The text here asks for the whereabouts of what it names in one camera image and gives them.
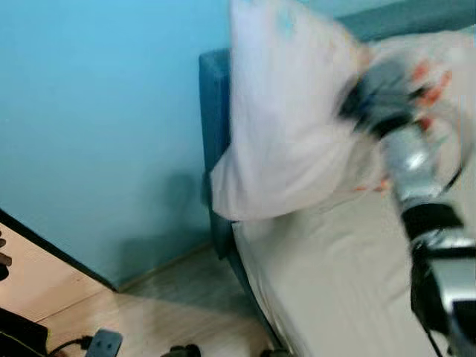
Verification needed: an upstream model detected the pink pillow with orange patches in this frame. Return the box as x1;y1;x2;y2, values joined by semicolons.
210;0;476;222

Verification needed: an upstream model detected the mattress with beige sheet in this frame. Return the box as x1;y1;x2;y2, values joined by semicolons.
232;175;476;357

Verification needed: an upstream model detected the grey robot left leg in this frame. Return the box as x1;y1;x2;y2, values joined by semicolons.
160;344;202;357

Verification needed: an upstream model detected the black bag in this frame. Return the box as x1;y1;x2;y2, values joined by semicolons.
0;307;50;357

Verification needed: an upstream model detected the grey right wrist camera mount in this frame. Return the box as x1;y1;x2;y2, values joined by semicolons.
356;59;414;120

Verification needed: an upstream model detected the black door frame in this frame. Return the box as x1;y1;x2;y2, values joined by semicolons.
0;207;118;292

